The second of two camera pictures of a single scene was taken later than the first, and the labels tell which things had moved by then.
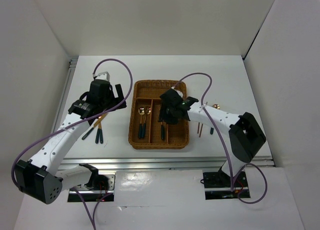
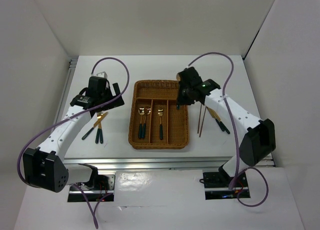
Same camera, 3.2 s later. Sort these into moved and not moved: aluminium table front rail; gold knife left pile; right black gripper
Moved: right black gripper
Not moved: gold knife left pile; aluminium table front rail
